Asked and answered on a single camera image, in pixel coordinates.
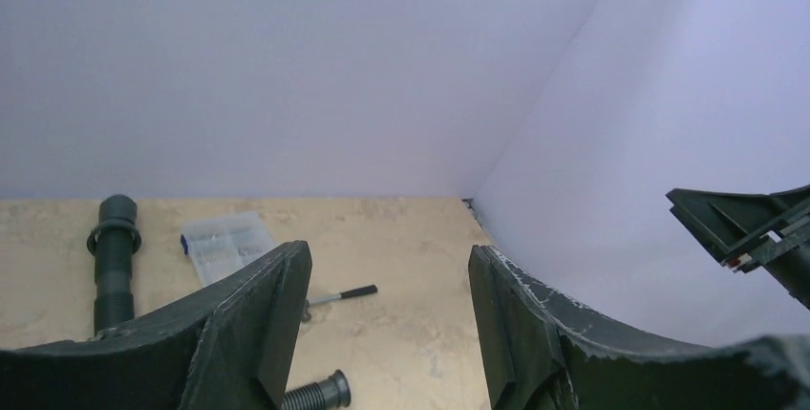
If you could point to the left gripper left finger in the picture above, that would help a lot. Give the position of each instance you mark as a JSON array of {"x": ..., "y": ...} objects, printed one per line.
[{"x": 227, "y": 346}]

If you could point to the clear plastic screw organizer box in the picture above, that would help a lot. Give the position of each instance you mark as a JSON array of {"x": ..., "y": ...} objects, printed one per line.
[{"x": 222, "y": 245}]

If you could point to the small black-handled hammer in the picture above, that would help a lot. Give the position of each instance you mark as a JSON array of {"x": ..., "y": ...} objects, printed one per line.
[{"x": 343, "y": 295}]

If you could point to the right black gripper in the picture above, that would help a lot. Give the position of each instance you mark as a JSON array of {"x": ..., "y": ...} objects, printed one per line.
[{"x": 743, "y": 232}]

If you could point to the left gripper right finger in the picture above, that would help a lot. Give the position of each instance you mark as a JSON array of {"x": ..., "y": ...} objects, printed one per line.
[{"x": 542, "y": 349}]

